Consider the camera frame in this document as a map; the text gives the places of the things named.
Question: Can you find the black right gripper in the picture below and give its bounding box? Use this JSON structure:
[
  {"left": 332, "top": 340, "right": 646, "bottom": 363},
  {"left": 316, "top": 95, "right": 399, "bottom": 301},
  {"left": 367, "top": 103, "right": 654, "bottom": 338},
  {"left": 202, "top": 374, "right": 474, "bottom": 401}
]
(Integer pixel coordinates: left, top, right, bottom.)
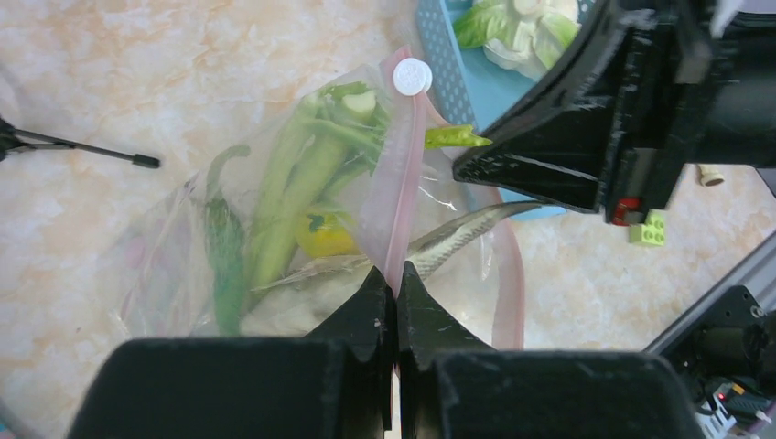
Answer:
[{"left": 453, "top": 1, "right": 775, "bottom": 225}]

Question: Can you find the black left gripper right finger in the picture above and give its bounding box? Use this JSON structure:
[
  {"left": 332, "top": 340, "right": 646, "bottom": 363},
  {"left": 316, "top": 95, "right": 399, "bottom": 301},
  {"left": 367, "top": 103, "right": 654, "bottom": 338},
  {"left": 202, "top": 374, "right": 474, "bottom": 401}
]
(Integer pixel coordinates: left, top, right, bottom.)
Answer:
[{"left": 396, "top": 263, "right": 702, "bottom": 438}]

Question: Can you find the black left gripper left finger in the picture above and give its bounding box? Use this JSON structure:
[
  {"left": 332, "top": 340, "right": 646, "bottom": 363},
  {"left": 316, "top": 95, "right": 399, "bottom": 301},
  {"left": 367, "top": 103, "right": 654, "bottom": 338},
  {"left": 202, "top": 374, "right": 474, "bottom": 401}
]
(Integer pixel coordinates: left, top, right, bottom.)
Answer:
[{"left": 69, "top": 270, "right": 394, "bottom": 438}]

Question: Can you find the grey toy fish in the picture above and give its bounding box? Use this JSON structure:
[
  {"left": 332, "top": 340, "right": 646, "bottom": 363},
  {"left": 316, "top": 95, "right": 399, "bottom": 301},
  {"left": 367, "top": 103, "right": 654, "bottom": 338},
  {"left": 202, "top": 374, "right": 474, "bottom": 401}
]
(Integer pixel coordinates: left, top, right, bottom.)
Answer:
[{"left": 259, "top": 200, "right": 546, "bottom": 292}]

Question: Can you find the white cauliflower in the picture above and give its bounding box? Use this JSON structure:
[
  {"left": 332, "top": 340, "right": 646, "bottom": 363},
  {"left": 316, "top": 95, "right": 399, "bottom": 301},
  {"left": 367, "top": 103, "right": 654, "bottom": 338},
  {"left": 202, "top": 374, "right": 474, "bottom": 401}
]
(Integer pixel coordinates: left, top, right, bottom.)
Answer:
[{"left": 453, "top": 0, "right": 587, "bottom": 81}]

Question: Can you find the yellow banana pepper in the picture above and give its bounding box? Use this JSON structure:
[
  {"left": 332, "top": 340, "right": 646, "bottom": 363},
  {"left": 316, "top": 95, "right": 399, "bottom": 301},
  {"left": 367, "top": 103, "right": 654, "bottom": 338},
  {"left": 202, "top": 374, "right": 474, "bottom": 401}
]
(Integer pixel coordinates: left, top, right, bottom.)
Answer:
[{"left": 294, "top": 209, "right": 360, "bottom": 259}]

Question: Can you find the clear zip top bag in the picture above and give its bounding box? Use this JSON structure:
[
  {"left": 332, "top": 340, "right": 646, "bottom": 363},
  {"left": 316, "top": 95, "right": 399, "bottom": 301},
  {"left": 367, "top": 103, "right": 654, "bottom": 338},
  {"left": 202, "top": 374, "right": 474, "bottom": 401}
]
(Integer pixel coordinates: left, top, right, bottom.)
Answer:
[{"left": 98, "top": 48, "right": 535, "bottom": 349}]

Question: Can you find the green chili pepper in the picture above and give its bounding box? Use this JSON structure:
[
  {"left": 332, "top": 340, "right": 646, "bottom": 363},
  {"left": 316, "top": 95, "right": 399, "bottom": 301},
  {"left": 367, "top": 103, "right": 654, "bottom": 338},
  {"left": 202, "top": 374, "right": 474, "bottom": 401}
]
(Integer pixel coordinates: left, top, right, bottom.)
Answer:
[{"left": 204, "top": 145, "right": 250, "bottom": 337}]

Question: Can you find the light blue plastic basket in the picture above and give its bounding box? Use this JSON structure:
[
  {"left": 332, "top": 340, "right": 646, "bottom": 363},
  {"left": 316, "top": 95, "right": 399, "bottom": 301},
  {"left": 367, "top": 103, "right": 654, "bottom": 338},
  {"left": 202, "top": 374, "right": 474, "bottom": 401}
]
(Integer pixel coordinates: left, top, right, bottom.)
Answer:
[{"left": 415, "top": 0, "right": 598, "bottom": 222}]

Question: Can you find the light green lego brick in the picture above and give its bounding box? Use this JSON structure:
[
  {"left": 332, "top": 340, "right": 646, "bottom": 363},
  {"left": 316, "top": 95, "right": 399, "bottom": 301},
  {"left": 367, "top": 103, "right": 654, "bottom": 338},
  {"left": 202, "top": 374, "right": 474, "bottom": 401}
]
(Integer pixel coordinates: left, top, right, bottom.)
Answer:
[{"left": 628, "top": 209, "right": 665, "bottom": 247}]

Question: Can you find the pink microphone on tripod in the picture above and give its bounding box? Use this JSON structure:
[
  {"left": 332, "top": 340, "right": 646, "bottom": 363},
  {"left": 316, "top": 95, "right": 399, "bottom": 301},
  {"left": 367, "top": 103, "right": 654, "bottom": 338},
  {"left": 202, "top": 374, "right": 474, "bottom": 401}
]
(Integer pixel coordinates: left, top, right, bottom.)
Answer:
[{"left": 1, "top": 119, "right": 161, "bottom": 169}]

